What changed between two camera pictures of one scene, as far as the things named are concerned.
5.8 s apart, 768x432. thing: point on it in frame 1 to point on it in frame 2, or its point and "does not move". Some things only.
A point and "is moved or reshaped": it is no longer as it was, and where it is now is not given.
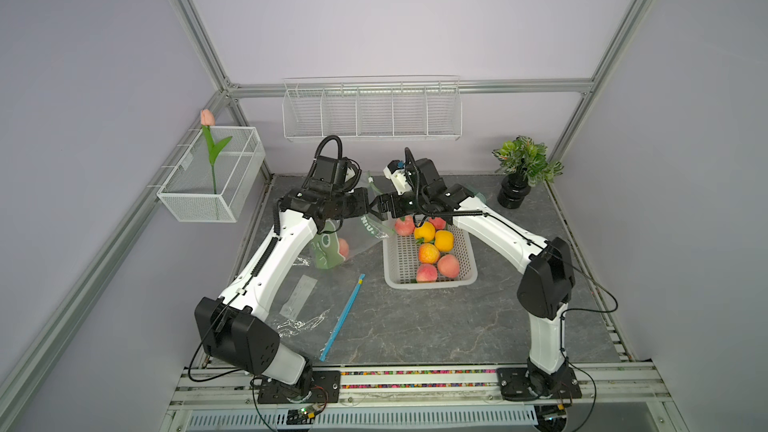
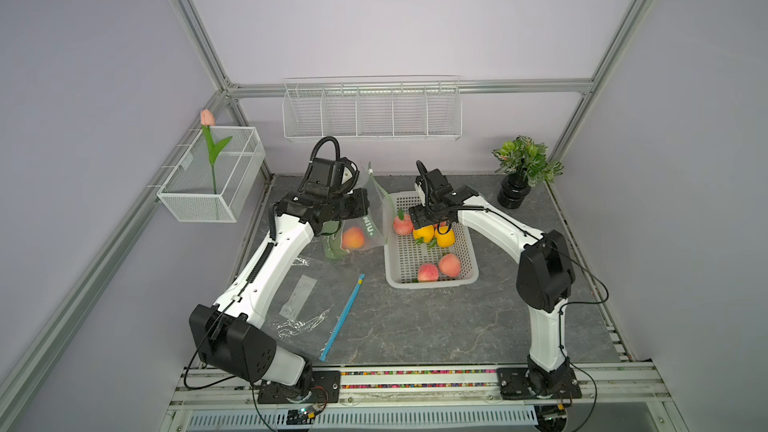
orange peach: (429, 253) to (353, 238)
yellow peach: (426, 231) does not move
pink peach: (404, 227) does not move
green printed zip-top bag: (341, 238) is moved or reshaped
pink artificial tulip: (208, 120) does not move
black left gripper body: (350, 204) does not move
